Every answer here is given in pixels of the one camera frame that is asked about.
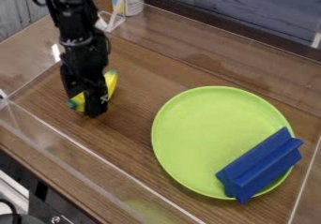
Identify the blue plastic block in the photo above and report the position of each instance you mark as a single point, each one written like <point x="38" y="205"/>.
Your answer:
<point x="260" y="165"/>

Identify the green round plate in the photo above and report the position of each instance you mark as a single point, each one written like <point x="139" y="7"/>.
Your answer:
<point x="203" y="129"/>

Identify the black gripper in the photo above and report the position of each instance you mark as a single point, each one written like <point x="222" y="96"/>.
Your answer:
<point x="83" y="63"/>

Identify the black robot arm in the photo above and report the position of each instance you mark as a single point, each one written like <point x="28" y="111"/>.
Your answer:
<point x="73" y="17"/>

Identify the clear acrylic enclosure wall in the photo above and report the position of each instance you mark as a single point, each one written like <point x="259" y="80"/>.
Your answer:
<point x="96" y="159"/>

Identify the yellow toy banana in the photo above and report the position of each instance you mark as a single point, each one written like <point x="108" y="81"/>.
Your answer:
<point x="76" y="103"/>

